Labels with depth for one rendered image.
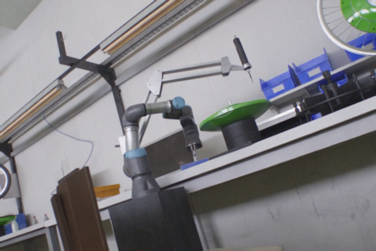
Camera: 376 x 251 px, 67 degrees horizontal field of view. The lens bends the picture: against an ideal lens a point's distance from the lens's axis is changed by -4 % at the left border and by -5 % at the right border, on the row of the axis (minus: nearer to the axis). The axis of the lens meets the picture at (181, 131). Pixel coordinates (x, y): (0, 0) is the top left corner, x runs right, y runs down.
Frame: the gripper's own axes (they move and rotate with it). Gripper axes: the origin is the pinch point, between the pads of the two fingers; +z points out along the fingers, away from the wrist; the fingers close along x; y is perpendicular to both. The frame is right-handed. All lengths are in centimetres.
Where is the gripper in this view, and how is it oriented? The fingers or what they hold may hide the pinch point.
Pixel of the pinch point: (195, 155)
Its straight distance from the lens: 136.1
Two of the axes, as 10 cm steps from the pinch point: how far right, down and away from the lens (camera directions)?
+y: 3.5, 5.6, 7.5
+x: -9.3, 3.3, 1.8
